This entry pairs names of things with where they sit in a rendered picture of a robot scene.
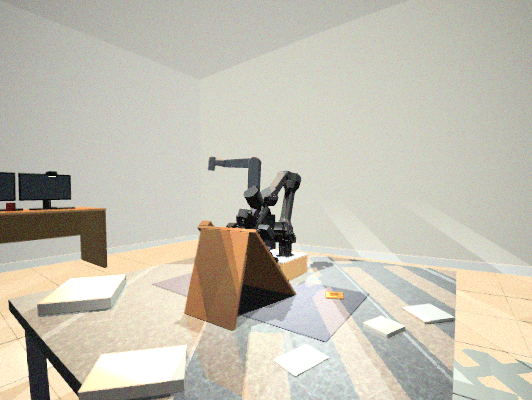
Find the orange tile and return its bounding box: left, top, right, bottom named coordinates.
left=325, top=292, right=344, bottom=300

